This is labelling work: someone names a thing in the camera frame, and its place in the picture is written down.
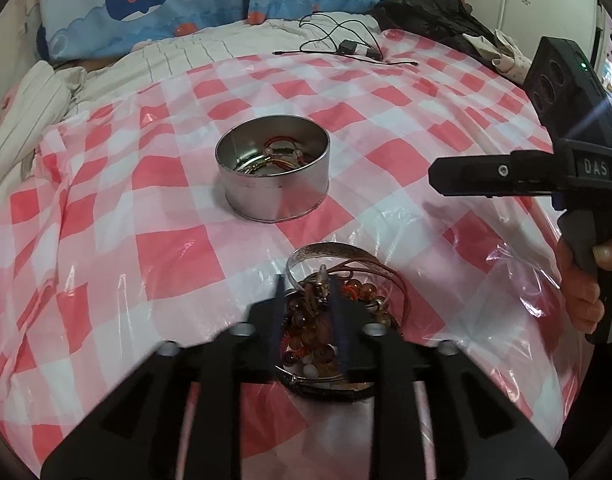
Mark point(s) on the crumpled beige garment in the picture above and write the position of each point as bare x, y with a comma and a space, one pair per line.
504, 55

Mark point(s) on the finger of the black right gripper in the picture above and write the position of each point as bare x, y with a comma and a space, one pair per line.
519, 173

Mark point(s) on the round silver metal tin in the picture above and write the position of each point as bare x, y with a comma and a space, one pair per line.
274, 168

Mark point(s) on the person's right hand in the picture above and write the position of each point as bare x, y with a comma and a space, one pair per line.
580, 290

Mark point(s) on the black right tracking camera box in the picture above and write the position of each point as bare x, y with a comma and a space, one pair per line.
569, 100

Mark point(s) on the red white checkered plastic cloth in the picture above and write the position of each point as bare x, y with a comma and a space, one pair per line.
122, 237

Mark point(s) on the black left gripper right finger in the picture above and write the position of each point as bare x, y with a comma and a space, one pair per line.
477, 432

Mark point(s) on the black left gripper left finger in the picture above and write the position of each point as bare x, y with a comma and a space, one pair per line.
178, 413

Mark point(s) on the black jacket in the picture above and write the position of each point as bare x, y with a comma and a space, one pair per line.
443, 21

